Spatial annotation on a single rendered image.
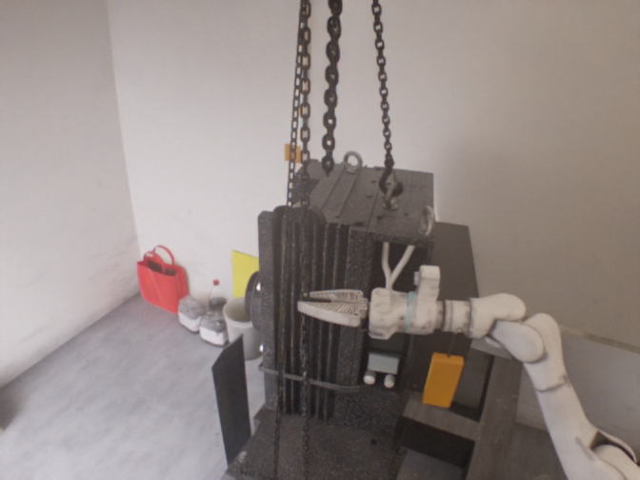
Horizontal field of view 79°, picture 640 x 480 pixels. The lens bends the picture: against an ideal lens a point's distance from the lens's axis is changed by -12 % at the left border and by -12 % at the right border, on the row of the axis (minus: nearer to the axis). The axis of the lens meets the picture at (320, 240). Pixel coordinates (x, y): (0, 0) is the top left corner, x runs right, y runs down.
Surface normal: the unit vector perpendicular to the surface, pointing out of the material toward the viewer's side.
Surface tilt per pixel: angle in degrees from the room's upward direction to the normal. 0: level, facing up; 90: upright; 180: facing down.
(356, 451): 0
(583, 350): 90
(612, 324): 90
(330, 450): 0
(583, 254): 90
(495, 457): 0
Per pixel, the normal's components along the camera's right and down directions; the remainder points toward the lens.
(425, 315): -0.12, -0.08
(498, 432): 0.04, -0.88
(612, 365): -0.44, 0.41
